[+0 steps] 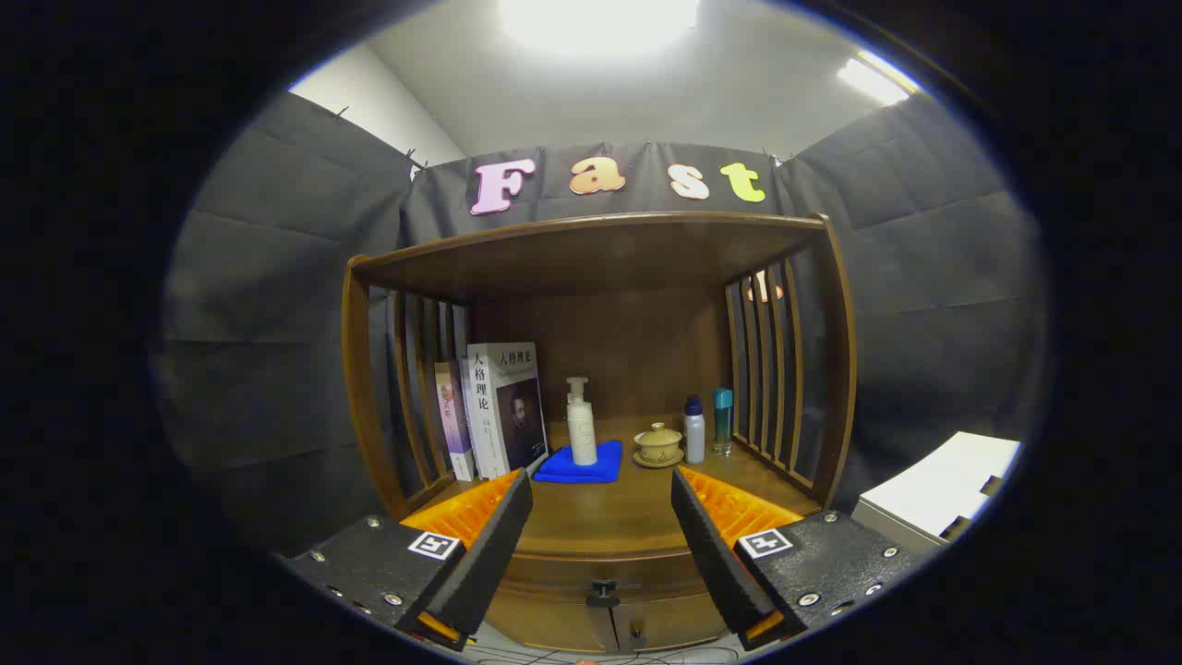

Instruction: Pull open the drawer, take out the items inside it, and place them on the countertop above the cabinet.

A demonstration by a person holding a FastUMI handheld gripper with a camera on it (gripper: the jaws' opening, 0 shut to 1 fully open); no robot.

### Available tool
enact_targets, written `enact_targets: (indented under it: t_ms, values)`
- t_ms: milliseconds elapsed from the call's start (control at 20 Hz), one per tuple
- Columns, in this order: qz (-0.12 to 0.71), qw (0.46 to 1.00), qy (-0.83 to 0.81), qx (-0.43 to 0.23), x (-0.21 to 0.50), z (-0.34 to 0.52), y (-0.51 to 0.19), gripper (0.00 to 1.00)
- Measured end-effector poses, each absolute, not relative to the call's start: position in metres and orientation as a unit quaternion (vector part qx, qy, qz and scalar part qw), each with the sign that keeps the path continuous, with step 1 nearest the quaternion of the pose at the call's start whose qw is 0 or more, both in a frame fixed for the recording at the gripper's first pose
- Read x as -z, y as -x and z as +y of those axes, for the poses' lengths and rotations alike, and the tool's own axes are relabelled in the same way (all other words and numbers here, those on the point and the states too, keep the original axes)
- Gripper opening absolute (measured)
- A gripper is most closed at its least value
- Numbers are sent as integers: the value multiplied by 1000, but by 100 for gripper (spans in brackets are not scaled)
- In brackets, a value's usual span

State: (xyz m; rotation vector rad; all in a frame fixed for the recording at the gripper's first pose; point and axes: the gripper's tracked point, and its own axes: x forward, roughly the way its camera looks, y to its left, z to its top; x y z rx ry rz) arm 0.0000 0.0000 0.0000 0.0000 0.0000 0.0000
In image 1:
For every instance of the blue folded cloth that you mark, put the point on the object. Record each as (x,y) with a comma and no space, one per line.
(563,473)

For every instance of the thin purple book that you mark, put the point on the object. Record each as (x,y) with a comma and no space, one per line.
(451,416)

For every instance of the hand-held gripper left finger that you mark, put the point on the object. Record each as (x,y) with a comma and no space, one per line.
(489,554)

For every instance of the small ceiling light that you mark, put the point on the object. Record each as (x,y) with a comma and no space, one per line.
(873,81)

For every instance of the large ceiling light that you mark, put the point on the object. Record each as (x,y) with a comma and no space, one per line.
(600,23)

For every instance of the clear bottle with teal cap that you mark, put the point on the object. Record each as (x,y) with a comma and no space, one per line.
(722,406)

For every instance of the brown wooden drawer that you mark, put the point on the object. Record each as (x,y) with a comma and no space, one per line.
(572,573)

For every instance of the yellow lidded teacup with saucer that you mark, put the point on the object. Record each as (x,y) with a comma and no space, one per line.
(657,445)

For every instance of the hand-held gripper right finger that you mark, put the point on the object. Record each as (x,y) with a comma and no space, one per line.
(716,554)

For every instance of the white metal cabinet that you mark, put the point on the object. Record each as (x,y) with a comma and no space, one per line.
(933,480)

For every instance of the white bottle with blue cap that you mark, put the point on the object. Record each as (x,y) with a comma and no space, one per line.
(694,434)

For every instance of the brown wooden cabinet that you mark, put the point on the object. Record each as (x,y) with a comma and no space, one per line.
(600,259)

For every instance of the white portrait cover book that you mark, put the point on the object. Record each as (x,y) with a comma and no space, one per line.
(489,406)

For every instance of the white pump bottle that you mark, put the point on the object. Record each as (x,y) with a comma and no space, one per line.
(582,434)

